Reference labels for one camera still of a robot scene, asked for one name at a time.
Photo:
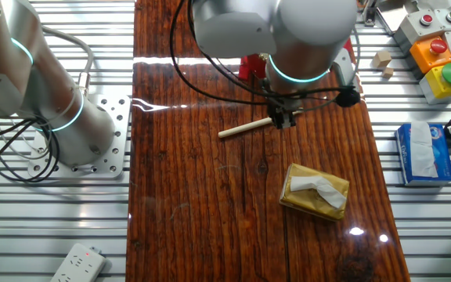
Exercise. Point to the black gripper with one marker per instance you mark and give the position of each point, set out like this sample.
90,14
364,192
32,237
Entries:
284,102

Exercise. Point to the brown wooden board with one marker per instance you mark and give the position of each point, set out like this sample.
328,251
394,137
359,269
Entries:
210,196

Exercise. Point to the grey box green button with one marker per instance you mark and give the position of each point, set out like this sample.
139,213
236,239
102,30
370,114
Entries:
450,17

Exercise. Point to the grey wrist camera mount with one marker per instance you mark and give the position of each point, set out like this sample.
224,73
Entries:
345,66

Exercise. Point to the white power strip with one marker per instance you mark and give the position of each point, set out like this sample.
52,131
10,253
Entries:
78,266

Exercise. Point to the gold tissue box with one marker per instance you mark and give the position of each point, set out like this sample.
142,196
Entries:
313,192

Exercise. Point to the small wooden cube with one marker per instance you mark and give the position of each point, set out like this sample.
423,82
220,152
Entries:
387,73

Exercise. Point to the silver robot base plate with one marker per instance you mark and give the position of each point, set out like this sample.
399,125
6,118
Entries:
120,117

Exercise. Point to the pale wooden drumstick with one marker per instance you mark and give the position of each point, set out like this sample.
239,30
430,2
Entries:
245,127

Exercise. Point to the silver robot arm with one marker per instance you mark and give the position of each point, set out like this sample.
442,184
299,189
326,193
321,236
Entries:
307,35

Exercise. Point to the blue tissue pack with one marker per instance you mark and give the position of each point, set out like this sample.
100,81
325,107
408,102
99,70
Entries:
442,156

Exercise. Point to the orange box red button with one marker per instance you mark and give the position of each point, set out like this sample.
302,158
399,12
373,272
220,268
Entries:
431,55

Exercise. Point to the yellow box green button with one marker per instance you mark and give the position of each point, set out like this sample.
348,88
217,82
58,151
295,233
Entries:
442,84

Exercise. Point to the light wooden cube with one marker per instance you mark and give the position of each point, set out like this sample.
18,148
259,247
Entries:
382,58

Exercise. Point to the aluminium frame beam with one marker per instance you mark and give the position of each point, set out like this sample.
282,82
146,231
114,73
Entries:
390,13

